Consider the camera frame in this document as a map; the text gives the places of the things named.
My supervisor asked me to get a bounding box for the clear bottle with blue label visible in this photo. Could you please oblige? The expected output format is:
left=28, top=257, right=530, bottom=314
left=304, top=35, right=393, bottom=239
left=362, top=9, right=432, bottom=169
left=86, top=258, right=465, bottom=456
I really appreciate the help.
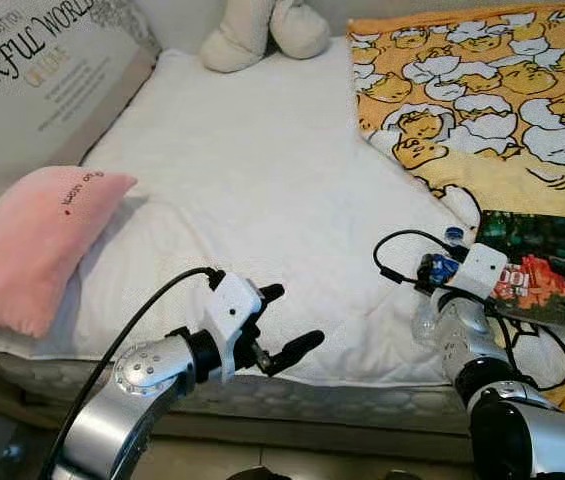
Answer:
left=411, top=225, right=469, bottom=348

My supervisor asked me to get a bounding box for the dark book with red print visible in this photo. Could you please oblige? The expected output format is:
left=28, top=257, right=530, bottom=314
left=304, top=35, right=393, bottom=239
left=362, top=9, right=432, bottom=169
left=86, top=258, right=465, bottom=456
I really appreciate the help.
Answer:
left=476, top=207, right=565, bottom=327

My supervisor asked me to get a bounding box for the yellow cartoon print blanket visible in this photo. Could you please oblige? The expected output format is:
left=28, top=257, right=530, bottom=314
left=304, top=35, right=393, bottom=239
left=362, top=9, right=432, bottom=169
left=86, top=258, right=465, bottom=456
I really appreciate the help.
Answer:
left=347, top=4, right=565, bottom=433

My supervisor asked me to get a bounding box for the pink pillow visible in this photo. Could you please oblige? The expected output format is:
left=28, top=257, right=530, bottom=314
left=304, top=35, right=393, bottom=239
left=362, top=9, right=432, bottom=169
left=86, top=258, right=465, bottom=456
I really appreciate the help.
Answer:
left=0, top=164, right=139, bottom=340

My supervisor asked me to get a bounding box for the grey bed base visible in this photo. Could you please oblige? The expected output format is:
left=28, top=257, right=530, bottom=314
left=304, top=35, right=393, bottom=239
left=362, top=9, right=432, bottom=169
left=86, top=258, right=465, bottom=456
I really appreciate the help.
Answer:
left=0, top=350, right=485, bottom=438

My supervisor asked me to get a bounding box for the white quilted mattress cover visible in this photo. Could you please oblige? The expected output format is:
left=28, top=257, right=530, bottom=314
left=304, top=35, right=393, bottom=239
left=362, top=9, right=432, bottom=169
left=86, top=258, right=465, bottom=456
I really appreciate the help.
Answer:
left=0, top=38, right=565, bottom=388

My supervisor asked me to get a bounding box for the dark robot left foot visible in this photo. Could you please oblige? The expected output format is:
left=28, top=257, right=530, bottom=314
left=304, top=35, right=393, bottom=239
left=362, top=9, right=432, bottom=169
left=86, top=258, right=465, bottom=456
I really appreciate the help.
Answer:
left=226, top=465, right=294, bottom=480

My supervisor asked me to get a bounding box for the beige plush toy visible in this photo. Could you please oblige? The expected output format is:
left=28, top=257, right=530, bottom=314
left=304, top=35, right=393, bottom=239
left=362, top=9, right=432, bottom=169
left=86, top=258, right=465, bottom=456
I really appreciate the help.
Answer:
left=199, top=0, right=332, bottom=75

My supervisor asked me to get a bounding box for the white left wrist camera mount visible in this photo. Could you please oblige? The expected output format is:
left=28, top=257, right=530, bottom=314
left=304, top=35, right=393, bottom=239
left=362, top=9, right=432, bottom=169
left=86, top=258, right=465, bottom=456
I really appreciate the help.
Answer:
left=201, top=269, right=264, bottom=383

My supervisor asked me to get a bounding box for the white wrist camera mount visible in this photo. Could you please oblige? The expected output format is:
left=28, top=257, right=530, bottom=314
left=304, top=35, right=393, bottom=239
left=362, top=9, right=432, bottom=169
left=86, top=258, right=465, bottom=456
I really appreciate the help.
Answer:
left=454, top=242, right=509, bottom=302
left=201, top=269, right=264, bottom=383

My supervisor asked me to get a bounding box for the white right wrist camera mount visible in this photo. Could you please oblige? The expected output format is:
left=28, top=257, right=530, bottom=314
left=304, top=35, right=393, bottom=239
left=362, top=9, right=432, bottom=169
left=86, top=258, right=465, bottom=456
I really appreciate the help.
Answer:
left=454, top=242, right=509, bottom=302

